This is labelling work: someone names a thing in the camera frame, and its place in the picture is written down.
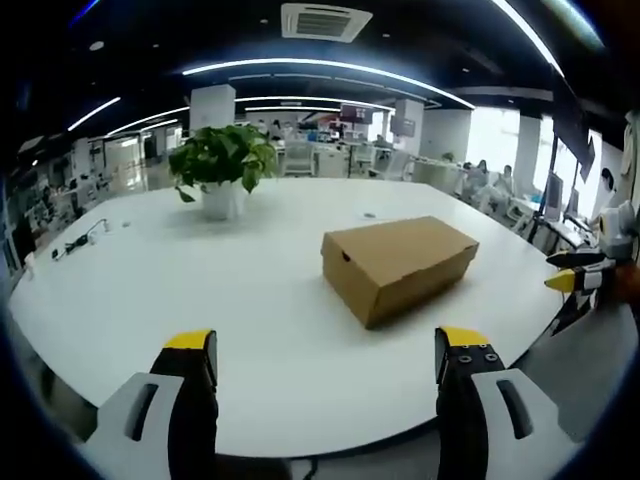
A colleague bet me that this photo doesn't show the black cable with white plug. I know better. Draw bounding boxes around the black cable with white plug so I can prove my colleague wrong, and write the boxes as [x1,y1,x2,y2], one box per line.
[49,218,112,260]

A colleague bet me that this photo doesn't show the white office chair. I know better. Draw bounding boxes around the white office chair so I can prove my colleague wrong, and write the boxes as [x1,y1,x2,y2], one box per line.
[282,139,316,177]

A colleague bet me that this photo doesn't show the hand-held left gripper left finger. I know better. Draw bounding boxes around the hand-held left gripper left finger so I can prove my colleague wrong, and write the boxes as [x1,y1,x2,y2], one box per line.
[83,328,220,480]

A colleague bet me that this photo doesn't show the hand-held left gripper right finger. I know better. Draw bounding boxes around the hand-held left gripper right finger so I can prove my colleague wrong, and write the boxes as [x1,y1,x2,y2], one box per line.
[433,326,581,480]

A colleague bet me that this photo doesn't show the ceiling air conditioner vent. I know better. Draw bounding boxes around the ceiling air conditioner vent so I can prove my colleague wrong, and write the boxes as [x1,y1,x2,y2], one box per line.
[279,2,374,43]

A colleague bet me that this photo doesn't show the white plant pot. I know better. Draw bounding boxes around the white plant pot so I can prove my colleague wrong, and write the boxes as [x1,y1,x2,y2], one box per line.
[200,180,248,222]

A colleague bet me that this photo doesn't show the green potted plant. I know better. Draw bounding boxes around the green potted plant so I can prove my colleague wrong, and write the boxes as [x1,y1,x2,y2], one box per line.
[168,123,279,203]

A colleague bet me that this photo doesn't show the white pillar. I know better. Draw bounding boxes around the white pillar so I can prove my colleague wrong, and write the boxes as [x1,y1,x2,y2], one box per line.
[189,83,237,139]

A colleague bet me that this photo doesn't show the brown cardboard shoe box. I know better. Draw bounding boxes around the brown cardboard shoe box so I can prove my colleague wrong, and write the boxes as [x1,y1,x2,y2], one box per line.
[320,215,481,331]

